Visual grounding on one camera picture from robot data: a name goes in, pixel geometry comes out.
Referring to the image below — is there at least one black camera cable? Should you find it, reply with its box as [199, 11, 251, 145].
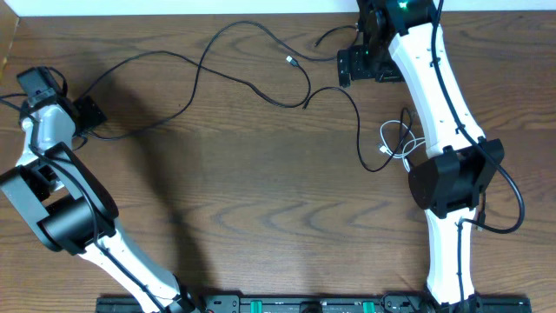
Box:
[429, 0, 526, 305]
[0, 91, 168, 313]

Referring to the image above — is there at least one black left camera cable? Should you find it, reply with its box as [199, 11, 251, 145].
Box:
[0, 91, 168, 313]

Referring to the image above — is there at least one black right camera cable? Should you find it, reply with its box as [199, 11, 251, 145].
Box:
[429, 0, 526, 305]

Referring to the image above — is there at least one black USB cable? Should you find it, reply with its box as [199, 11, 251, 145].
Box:
[301, 85, 417, 173]
[82, 19, 361, 143]

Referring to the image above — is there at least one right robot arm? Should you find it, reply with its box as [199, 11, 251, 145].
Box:
[337, 0, 504, 312]

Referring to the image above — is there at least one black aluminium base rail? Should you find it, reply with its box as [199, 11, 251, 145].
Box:
[95, 293, 533, 313]

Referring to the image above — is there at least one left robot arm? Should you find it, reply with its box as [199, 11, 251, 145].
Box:
[1, 66, 199, 312]

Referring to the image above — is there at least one white USB cable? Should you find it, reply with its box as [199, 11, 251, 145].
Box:
[376, 119, 427, 173]

